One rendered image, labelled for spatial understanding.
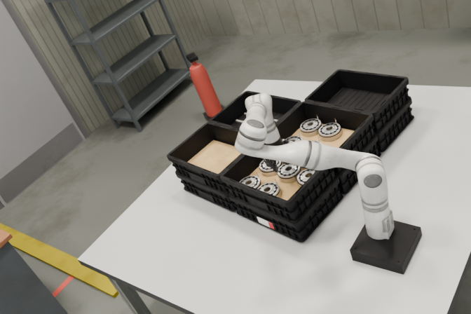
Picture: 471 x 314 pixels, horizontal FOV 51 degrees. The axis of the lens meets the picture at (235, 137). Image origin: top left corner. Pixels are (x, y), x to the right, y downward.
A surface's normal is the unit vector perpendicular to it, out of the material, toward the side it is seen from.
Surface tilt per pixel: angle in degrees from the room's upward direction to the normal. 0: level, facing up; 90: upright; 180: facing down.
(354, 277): 0
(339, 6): 90
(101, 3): 90
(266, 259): 0
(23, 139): 90
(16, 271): 90
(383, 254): 4
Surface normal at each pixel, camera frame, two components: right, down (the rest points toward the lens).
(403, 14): -0.55, 0.60
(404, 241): -0.26, -0.79
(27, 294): 0.76, 0.11
